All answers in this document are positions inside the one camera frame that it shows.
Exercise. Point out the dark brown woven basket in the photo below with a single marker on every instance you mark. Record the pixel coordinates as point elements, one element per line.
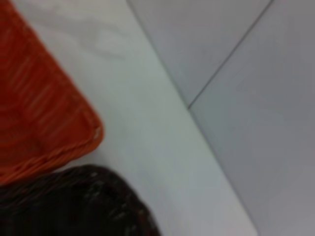
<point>69,206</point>

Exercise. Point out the orange woven basket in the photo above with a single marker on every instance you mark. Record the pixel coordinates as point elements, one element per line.
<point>37,103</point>

